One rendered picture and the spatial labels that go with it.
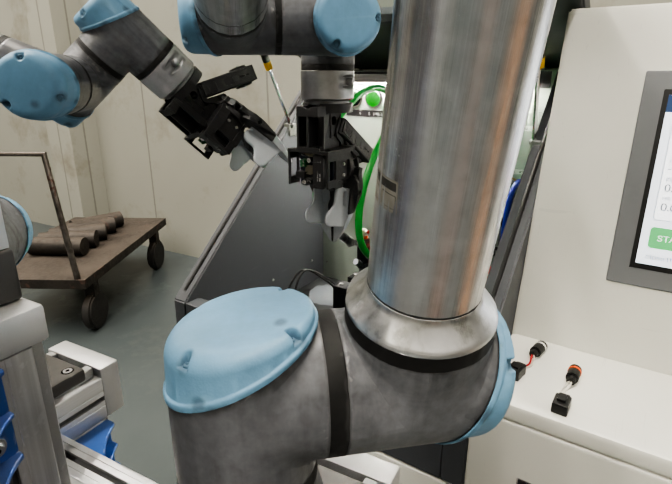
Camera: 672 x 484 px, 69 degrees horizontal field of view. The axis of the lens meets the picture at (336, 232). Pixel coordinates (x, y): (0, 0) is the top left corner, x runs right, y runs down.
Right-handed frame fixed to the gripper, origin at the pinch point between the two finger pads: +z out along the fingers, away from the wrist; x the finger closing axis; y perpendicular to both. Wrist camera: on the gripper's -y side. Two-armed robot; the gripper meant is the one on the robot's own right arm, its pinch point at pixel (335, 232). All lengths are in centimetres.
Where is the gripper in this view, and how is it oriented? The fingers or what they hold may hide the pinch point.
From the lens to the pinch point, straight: 78.3
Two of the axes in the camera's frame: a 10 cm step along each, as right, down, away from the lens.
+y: -5.6, 2.5, -7.9
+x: 8.3, 1.7, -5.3
